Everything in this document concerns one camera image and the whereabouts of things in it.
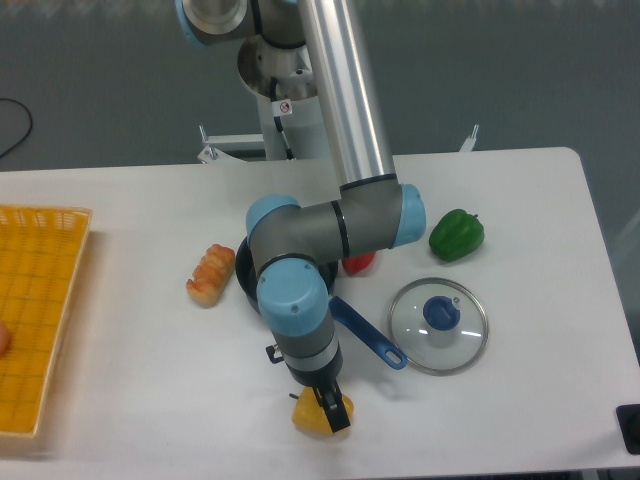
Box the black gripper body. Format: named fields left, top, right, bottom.
left=266, top=342, right=343, bottom=388

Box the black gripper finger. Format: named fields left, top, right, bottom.
left=312, top=382, right=351, bottom=433

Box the yellow bell pepper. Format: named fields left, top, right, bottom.
left=289, top=387, right=334, bottom=436

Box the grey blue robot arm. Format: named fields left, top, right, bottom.
left=176, top=1, right=426, bottom=431

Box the red bell pepper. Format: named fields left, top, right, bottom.
left=341, top=252, right=376, bottom=276

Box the green bell pepper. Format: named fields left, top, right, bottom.
left=429, top=209, right=485, bottom=262

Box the glass lid blue knob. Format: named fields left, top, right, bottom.
left=387, top=277, right=490, bottom=376

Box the orange bread loaf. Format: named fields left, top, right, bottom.
left=185, top=244, right=235, bottom=307

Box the black device table corner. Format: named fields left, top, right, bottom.
left=616, top=404, right=640, bottom=455

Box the yellow woven basket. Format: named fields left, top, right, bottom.
left=1, top=204, right=92, bottom=438

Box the orange item in basket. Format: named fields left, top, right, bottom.
left=0, top=322, right=11, bottom=355

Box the dark saucepan blue handle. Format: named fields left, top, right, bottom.
left=235, top=238, right=408, bottom=370

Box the black cable on pedestal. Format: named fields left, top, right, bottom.
left=269, top=75, right=296, bottom=161

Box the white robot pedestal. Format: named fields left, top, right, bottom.
left=196, top=37, right=481, bottom=165

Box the black cable on floor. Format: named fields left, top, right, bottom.
left=0, top=97, right=34, bottom=159

